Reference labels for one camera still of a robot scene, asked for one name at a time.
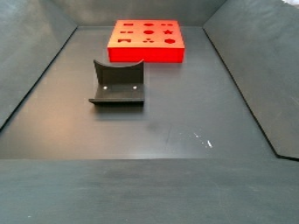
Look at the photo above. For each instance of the black curved holder stand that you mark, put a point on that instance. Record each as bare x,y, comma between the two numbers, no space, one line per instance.
119,78

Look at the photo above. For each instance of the red shape sorter box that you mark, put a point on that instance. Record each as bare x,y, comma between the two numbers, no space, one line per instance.
149,40

